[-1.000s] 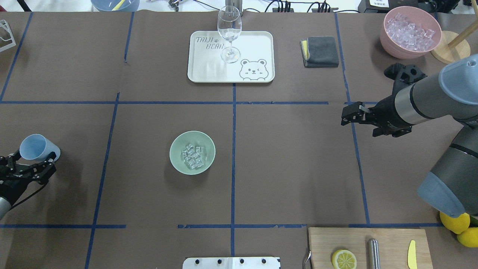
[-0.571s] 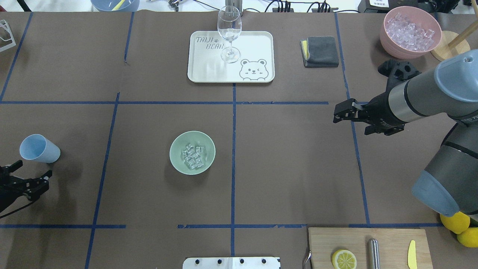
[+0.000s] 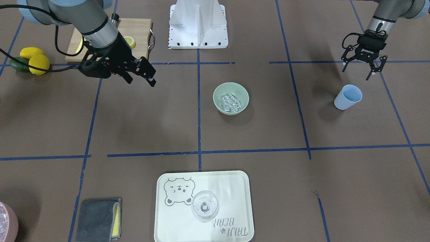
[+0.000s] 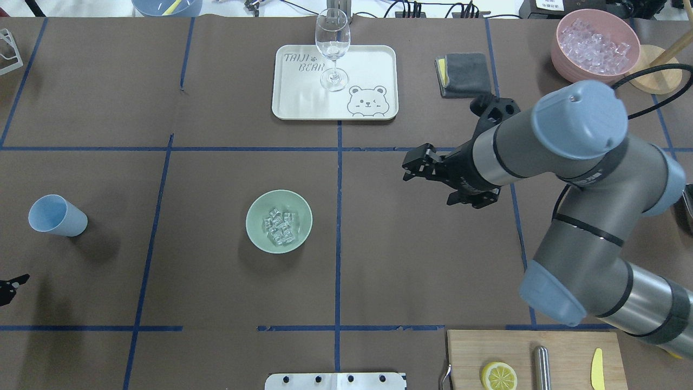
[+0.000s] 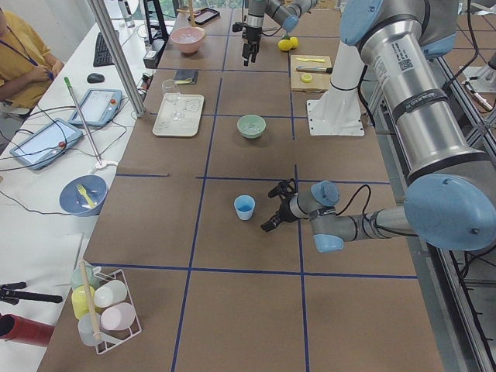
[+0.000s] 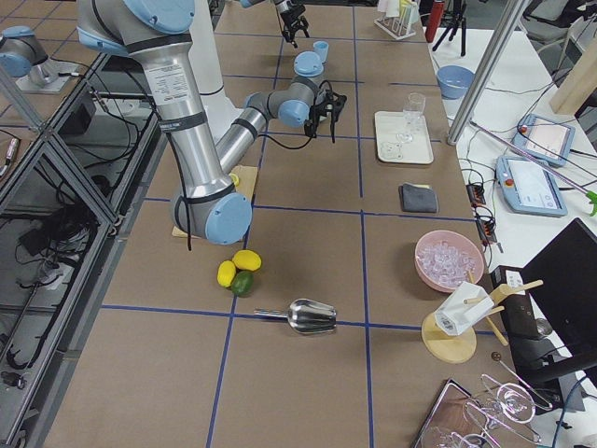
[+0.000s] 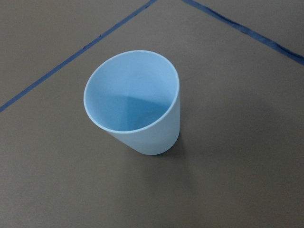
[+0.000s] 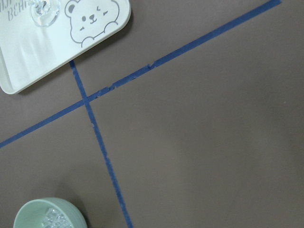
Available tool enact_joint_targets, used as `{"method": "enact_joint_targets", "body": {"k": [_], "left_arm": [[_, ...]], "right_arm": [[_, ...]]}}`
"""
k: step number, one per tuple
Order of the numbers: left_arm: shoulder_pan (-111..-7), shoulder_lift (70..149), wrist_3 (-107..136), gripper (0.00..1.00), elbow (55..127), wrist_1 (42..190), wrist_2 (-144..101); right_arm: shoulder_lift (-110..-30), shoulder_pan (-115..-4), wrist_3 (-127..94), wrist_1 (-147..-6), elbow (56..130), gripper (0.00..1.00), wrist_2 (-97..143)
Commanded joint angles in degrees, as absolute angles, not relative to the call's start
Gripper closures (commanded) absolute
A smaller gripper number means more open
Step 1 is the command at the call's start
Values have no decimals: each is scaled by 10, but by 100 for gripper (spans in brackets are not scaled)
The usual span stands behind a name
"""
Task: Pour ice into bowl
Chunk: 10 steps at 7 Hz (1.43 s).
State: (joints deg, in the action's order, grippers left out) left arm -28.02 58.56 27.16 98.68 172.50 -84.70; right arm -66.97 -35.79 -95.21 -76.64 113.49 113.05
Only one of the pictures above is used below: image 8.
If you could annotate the ice cubes in green bowl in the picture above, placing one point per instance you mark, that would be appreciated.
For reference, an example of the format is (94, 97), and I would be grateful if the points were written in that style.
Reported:
(55, 219)

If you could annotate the cream bear tray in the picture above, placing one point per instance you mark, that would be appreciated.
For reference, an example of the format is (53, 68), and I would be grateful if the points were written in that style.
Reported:
(28, 52)

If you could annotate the light green ceramic bowl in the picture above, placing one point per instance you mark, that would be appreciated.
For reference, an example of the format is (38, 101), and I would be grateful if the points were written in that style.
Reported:
(32, 213)

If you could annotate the clear wine glass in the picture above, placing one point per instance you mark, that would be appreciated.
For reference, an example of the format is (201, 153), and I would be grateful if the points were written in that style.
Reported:
(44, 12)

